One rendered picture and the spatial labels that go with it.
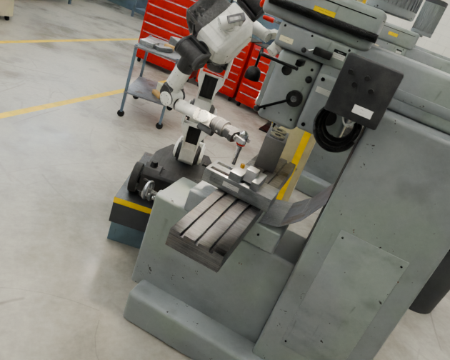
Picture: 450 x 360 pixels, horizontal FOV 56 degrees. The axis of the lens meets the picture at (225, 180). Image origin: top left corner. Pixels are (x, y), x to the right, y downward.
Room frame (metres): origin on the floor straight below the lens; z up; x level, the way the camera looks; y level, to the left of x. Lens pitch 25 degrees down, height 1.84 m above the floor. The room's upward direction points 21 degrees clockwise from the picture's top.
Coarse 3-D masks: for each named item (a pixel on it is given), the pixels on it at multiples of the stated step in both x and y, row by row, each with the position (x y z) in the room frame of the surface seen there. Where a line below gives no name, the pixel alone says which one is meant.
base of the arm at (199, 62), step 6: (186, 36) 2.17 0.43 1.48; (192, 36) 2.21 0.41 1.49; (180, 42) 2.14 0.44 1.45; (198, 42) 2.20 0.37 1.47; (174, 48) 2.15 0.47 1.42; (198, 48) 2.19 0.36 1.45; (204, 48) 2.19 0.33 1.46; (204, 54) 2.15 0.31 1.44; (210, 54) 2.18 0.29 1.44; (198, 60) 2.11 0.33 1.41; (204, 60) 2.16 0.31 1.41; (192, 66) 2.12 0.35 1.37; (198, 66) 2.15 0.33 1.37
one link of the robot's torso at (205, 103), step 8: (200, 72) 2.51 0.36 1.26; (200, 80) 2.50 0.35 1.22; (208, 80) 2.55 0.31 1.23; (216, 80) 2.55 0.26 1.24; (224, 80) 2.52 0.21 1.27; (200, 88) 2.50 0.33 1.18; (208, 88) 2.56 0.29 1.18; (216, 88) 2.51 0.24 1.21; (200, 96) 2.55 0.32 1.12; (208, 96) 2.56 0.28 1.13; (192, 104) 2.51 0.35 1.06; (200, 104) 2.51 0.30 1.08; (208, 104) 2.51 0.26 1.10; (192, 120) 2.51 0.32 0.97
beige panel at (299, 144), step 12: (360, 0) 3.65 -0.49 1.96; (288, 132) 3.67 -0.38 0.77; (300, 132) 3.65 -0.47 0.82; (288, 144) 3.66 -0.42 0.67; (300, 144) 3.64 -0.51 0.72; (312, 144) 3.62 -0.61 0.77; (288, 156) 3.65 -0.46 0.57; (300, 156) 3.62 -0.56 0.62; (300, 168) 3.62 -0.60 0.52; (288, 180) 3.63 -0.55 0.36; (288, 192) 3.62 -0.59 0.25
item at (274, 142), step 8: (272, 128) 2.40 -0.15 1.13; (280, 128) 2.45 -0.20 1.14; (272, 136) 2.27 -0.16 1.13; (280, 136) 2.29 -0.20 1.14; (264, 144) 2.25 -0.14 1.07; (272, 144) 2.25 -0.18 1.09; (280, 144) 2.24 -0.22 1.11; (264, 152) 2.25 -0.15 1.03; (272, 152) 2.24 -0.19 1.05; (280, 152) 2.24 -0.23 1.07; (256, 160) 2.25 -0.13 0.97; (264, 160) 2.25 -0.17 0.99; (272, 160) 2.24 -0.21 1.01; (264, 168) 2.24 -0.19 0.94; (272, 168) 2.24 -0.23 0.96
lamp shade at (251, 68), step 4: (248, 68) 1.99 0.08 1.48; (252, 68) 1.98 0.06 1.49; (256, 68) 1.98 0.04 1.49; (248, 72) 1.97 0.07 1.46; (252, 72) 1.97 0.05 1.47; (256, 72) 1.97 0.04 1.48; (260, 72) 1.99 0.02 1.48; (244, 76) 1.98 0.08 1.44; (248, 76) 1.97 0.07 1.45; (252, 76) 1.96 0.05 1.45; (256, 76) 1.97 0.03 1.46; (252, 80) 1.96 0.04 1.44; (256, 80) 1.98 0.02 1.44
